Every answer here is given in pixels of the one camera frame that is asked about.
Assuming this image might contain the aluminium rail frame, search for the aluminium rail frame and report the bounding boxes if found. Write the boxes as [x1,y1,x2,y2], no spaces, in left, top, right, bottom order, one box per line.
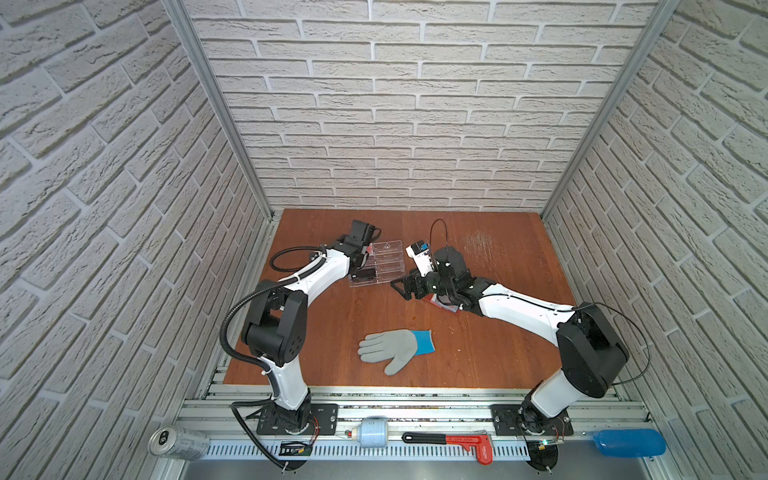
[153,382,677,479]

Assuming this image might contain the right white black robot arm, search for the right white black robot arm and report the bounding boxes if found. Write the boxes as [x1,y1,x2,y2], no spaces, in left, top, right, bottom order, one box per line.
[407,213,630,416]

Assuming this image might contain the silver drink can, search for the silver drink can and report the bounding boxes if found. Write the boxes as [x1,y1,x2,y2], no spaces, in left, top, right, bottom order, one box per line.
[148,425,210,461]

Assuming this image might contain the red leather card holder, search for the red leather card holder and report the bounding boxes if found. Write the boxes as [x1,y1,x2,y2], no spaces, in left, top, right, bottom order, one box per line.
[429,294,459,313]

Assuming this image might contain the grey blue work glove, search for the grey blue work glove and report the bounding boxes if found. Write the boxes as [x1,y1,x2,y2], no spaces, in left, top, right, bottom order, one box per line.
[357,329,435,376]

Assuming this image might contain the black card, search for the black card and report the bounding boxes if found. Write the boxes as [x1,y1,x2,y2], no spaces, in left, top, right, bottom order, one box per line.
[350,268,377,283]

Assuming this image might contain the clear acrylic card organizer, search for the clear acrylic card organizer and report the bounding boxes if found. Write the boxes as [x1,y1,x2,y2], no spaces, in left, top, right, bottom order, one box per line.
[348,240,405,287]

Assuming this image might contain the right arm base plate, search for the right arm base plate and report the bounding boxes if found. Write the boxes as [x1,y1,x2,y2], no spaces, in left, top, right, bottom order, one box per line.
[490,404,574,438]

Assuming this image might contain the red black pipe wrench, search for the red black pipe wrench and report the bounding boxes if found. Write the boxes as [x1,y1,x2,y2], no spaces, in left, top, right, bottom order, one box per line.
[401,432,493,466]

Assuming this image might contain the black round foot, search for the black round foot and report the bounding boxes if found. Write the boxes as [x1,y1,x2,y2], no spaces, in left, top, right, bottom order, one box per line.
[527,442,559,474]

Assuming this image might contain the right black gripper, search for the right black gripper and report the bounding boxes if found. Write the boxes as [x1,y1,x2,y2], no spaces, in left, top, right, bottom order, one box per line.
[391,265,457,301]

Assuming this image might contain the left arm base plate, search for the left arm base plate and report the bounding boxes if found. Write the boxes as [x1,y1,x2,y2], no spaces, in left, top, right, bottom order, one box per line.
[257,402,339,436]

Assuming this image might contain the blue plastic bottle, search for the blue plastic bottle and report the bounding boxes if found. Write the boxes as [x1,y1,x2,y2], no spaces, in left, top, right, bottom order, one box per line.
[593,429,667,458]

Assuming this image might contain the white plastic bottle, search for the white plastic bottle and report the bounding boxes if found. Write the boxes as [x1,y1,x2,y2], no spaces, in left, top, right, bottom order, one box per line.
[346,417,389,449]

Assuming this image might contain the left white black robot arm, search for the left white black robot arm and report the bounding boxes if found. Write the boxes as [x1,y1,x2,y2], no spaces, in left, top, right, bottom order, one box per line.
[219,220,381,432]

